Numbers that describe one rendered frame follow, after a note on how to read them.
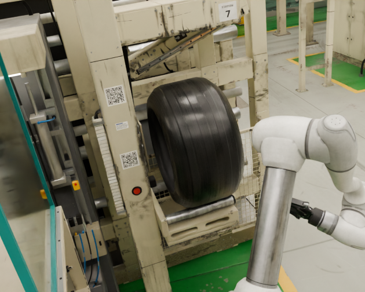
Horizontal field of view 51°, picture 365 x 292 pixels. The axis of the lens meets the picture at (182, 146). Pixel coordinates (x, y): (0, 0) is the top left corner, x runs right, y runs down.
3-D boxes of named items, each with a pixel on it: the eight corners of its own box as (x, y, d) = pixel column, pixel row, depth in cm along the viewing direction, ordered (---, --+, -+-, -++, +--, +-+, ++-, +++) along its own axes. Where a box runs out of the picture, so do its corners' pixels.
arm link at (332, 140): (362, 146, 123) (319, 141, 130) (360, 105, 111) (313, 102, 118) (353, 178, 117) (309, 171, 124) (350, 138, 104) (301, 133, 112)
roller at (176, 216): (165, 227, 173) (165, 222, 170) (162, 218, 176) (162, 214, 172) (235, 205, 181) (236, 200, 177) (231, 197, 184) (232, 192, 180)
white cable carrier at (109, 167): (117, 216, 172) (92, 120, 151) (116, 210, 176) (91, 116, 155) (127, 213, 173) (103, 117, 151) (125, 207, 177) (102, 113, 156)
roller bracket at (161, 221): (164, 238, 169) (160, 221, 165) (144, 193, 204) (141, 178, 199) (171, 236, 170) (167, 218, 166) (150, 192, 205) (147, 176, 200)
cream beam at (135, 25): (117, 48, 166) (110, 13, 160) (109, 39, 188) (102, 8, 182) (243, 22, 180) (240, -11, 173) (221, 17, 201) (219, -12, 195)
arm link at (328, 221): (326, 238, 158) (312, 232, 159) (332, 220, 162) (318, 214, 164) (334, 230, 150) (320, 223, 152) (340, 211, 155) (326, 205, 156)
